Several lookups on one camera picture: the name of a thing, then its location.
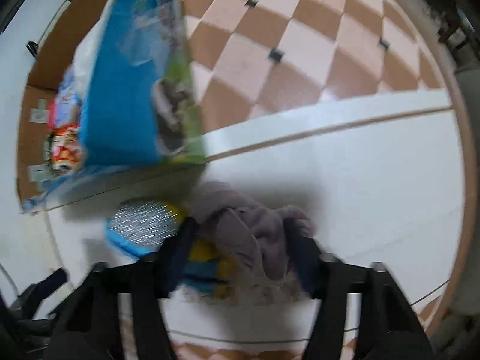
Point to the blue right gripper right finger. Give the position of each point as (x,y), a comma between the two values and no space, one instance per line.
(304,254)

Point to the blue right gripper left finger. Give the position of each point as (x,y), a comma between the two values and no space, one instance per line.
(182,244)

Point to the purple cloth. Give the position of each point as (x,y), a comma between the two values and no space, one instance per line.
(245,230)

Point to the orange red snack packet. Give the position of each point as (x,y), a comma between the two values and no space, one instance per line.
(63,153)

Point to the blue cartoon tissue pack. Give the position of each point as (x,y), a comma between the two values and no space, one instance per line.
(65,108)

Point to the white plastic bag pack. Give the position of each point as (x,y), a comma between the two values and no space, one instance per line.
(85,56)

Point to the long blue snack packet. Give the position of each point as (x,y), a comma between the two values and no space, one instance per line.
(209,271)

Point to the open cardboard box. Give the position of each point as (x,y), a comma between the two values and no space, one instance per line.
(139,109)

